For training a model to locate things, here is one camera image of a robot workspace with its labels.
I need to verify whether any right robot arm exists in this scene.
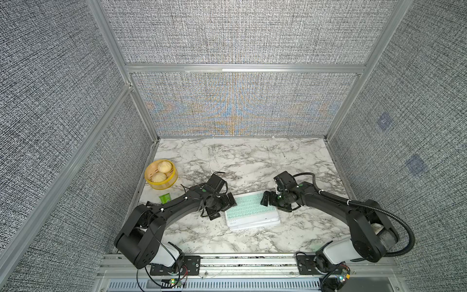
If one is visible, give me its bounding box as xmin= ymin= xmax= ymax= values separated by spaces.
xmin=260 ymin=176 xmax=406 ymax=271

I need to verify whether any steamed bun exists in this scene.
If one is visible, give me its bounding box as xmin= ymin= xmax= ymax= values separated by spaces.
xmin=158 ymin=160 xmax=173 ymax=173
xmin=150 ymin=172 xmax=167 ymax=183

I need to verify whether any aluminium front rail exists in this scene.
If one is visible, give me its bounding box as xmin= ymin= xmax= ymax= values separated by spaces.
xmin=97 ymin=253 xmax=402 ymax=279

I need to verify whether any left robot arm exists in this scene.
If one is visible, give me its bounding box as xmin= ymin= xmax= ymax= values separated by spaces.
xmin=114 ymin=185 xmax=237 ymax=269

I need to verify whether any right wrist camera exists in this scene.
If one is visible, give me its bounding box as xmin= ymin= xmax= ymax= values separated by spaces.
xmin=274 ymin=171 xmax=297 ymax=193

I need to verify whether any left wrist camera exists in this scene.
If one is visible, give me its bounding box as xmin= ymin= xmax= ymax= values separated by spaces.
xmin=204 ymin=173 xmax=227 ymax=194

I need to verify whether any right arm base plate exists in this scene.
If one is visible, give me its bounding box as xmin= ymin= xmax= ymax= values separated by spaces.
xmin=294 ymin=252 xmax=325 ymax=276

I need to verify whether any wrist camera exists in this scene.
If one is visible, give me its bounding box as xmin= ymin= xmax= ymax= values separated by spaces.
xmin=274 ymin=171 xmax=297 ymax=193
xmin=204 ymin=173 xmax=227 ymax=194

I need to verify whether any green packet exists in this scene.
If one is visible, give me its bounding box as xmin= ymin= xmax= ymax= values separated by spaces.
xmin=159 ymin=193 xmax=171 ymax=204

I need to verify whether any steamed bun near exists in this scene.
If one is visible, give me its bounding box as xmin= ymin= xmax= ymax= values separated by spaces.
xmin=150 ymin=172 xmax=167 ymax=183

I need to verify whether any green keyboard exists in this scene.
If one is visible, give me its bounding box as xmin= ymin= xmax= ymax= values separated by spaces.
xmin=226 ymin=191 xmax=278 ymax=221

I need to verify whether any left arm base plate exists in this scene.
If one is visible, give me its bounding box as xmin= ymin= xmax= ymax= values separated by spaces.
xmin=149 ymin=255 xmax=202 ymax=277

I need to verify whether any steamed bun far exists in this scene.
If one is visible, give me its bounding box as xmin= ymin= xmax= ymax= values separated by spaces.
xmin=158 ymin=160 xmax=173 ymax=173

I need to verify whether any pink keyboard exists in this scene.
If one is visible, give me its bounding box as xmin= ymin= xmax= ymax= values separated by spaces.
xmin=226 ymin=217 xmax=280 ymax=231

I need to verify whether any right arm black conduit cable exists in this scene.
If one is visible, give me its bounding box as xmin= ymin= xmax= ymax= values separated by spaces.
xmin=291 ymin=172 xmax=416 ymax=257

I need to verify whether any yellow bamboo steamer basket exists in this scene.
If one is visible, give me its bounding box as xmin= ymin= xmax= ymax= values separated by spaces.
xmin=144 ymin=159 xmax=178 ymax=191

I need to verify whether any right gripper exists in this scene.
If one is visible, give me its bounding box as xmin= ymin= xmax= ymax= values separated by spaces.
xmin=258 ymin=190 xmax=289 ymax=212

